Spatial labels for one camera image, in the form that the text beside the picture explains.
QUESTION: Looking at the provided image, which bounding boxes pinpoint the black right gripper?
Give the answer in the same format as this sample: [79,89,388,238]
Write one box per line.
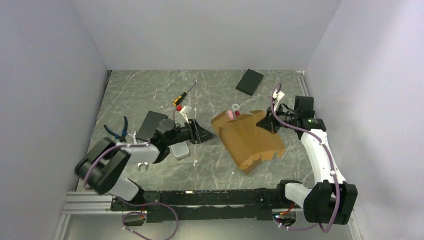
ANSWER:
[256,102,299,134]

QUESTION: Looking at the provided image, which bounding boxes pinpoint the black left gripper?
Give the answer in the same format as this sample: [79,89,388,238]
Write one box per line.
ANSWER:
[166,118,217,147]

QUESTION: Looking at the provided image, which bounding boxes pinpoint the brown cardboard box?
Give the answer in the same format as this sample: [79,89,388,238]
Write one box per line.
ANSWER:
[211,110,286,174]

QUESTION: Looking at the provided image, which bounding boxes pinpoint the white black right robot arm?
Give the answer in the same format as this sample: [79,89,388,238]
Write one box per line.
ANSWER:
[256,93,358,228]

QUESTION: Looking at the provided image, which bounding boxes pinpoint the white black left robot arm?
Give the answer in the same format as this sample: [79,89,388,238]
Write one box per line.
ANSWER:
[74,118,216,210]

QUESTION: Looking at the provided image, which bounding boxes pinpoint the black box far right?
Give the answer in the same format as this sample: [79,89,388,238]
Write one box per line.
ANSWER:
[235,69,264,96]

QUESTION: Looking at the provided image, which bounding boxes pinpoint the black box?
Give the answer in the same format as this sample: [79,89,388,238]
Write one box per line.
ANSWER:
[235,69,264,96]
[135,110,168,142]

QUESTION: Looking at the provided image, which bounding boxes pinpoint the black box near left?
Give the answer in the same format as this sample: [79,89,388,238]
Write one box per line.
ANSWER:
[135,110,168,142]

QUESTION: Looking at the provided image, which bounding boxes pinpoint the white plastic case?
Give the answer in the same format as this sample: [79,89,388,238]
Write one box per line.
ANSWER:
[170,141,190,161]

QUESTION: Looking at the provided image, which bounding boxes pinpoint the clear tape roll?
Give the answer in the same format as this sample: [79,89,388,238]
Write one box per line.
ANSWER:
[232,104,240,111]

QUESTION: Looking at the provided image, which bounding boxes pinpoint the yellow black screwdriver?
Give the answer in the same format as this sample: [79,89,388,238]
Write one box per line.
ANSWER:
[172,80,197,107]

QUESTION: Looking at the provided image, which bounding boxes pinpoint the silver wrench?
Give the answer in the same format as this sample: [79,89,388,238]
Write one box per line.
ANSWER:
[127,130,149,172]

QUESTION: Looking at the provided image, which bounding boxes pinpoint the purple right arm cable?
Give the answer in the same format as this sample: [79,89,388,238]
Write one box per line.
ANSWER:
[270,82,341,234]

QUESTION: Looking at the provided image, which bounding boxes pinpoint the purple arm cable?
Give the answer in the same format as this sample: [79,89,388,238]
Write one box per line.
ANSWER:
[270,82,341,234]
[82,140,179,240]

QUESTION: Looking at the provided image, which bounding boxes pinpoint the blue handled pliers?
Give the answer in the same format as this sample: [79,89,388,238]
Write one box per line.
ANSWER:
[103,115,129,143]

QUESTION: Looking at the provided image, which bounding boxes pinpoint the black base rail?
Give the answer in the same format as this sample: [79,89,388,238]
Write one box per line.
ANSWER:
[110,188,300,223]

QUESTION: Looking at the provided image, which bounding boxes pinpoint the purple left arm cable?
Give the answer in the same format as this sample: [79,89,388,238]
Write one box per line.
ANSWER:
[82,140,179,240]

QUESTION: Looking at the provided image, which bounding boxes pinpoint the aluminium frame rail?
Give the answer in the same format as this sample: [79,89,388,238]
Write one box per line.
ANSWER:
[52,191,113,240]

